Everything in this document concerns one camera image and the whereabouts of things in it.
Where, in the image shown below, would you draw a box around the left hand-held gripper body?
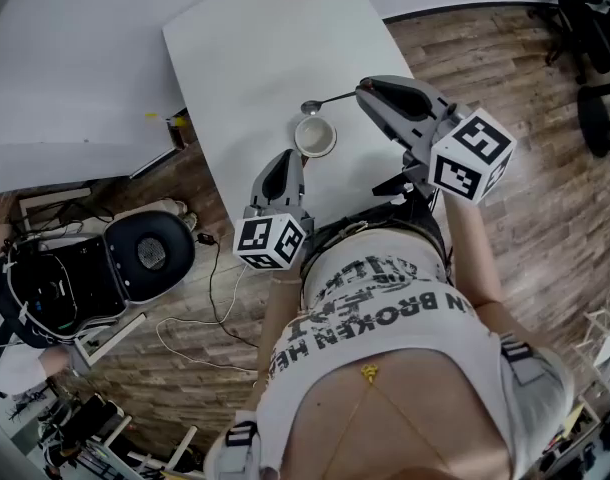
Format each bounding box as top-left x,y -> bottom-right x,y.
233,193 -> 316,272

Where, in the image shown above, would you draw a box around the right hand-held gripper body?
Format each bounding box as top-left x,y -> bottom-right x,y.
372,95 -> 517,205

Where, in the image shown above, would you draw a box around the white cup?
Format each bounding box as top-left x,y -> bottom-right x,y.
293,116 -> 338,160

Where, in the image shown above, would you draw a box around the metal spoon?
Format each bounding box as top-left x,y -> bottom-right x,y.
301,91 -> 360,116

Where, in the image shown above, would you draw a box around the person's left forearm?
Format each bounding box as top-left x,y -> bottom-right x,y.
254,266 -> 309,387

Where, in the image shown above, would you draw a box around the person's right forearm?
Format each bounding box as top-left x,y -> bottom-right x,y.
442,190 -> 506,312

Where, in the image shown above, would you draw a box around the dark denim shorts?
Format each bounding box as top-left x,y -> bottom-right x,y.
302,187 -> 456,292

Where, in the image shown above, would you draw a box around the brown bottle with yellow cap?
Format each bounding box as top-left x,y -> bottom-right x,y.
166,115 -> 187,150

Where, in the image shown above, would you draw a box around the open black padded case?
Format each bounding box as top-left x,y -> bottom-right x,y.
5,209 -> 197,342

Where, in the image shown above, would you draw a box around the black office chair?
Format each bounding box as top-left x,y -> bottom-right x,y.
576,80 -> 610,159
529,0 -> 610,87

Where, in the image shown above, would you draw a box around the white printed t-shirt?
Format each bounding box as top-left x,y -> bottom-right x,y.
204,235 -> 576,480

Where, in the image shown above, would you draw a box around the black cable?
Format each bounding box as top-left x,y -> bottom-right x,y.
207,241 -> 260,349

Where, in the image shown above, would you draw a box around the white cable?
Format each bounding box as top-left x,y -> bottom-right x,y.
156,262 -> 259,375

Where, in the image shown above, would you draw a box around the gold necklace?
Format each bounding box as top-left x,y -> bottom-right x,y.
334,364 -> 439,472

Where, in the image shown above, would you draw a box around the white wire rack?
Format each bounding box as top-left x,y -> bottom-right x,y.
573,307 -> 610,397

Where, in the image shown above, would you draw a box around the white stool frame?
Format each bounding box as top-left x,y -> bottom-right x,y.
127,422 -> 199,477

